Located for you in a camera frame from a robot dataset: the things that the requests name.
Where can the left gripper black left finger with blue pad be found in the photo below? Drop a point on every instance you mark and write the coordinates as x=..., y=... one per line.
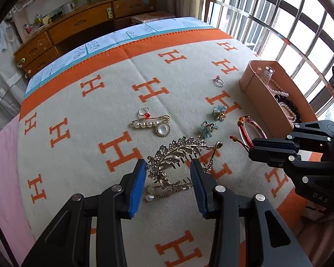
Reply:
x=122, y=200

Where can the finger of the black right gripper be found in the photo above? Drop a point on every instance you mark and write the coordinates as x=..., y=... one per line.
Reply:
x=281, y=153

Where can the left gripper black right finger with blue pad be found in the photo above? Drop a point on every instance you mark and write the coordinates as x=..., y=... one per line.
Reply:
x=213, y=200

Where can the rhinestone leaf hair comb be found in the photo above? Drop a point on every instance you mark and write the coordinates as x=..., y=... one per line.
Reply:
x=171, y=157

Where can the pink open jewelry box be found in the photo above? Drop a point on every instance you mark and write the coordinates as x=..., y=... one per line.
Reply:
x=276, y=97

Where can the teal flower earrings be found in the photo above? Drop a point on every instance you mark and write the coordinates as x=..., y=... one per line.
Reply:
x=219, y=112

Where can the pearl safety pin brooch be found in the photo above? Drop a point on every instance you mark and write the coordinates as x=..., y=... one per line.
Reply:
x=160, y=124

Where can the orange grey H blanket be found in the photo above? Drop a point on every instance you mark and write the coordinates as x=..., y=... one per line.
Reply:
x=91, y=115

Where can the pink bedsheet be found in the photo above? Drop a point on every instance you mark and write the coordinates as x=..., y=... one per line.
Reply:
x=13, y=219

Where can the light blue patterned sheet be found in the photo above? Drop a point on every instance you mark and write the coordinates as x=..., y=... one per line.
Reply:
x=109, y=41

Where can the white lace cover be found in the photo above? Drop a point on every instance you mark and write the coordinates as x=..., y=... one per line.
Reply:
x=12, y=82

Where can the wooden desk with drawers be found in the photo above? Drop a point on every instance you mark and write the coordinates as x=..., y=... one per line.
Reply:
x=76, y=28

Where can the stack of books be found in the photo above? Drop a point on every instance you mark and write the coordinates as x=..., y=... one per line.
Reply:
x=151, y=17

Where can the white mug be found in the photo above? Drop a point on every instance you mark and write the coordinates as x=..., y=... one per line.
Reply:
x=68, y=8

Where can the silver ring red stone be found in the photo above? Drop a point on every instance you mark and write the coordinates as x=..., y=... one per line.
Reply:
x=144, y=113

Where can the silver ring pink stone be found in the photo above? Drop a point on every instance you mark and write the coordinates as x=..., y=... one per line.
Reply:
x=219, y=82

